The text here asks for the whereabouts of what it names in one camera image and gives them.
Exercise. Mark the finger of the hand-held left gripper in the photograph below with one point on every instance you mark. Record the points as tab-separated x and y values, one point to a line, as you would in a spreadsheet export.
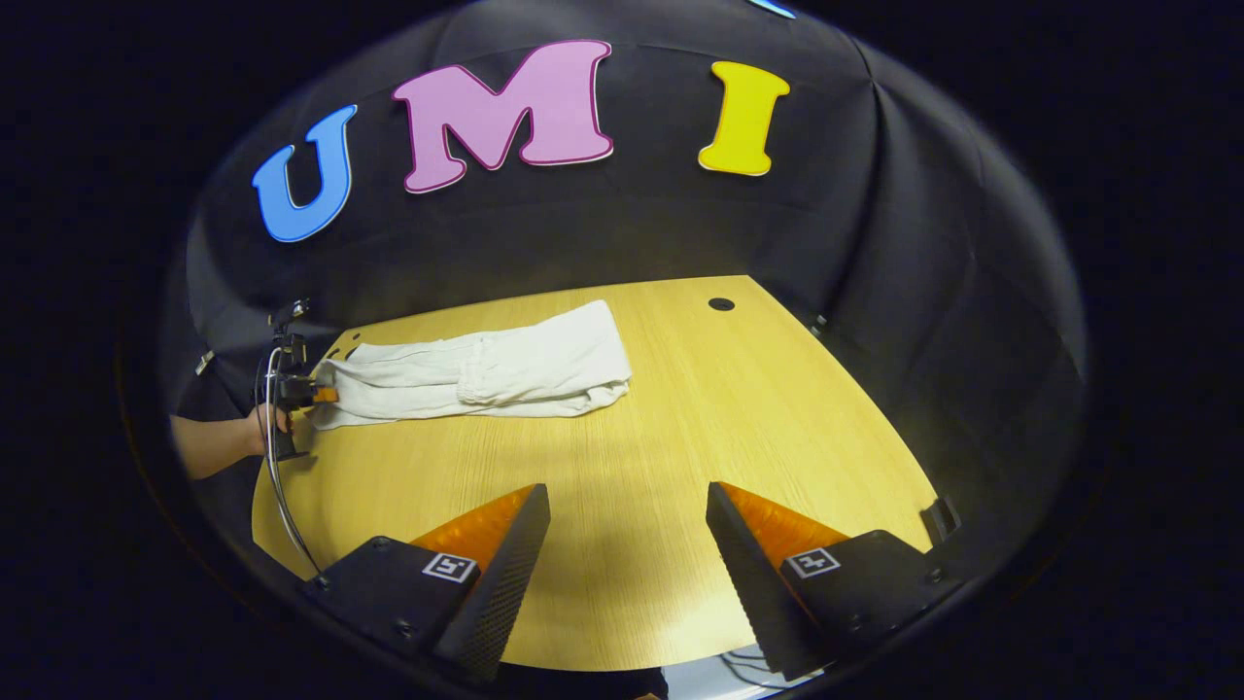
326	395

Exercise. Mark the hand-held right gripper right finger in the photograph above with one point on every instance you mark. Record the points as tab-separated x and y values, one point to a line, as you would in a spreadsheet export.
753	593

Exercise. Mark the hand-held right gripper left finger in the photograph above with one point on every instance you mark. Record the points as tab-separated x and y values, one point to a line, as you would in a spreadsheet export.
501	588

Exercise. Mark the white jeans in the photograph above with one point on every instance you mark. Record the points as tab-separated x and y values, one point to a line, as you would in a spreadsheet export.
505	369

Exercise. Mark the silver cloth clip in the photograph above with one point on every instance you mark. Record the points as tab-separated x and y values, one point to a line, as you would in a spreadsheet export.
204	362
819	324

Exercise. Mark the black table bracket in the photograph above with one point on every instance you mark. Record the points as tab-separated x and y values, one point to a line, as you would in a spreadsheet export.
940	518

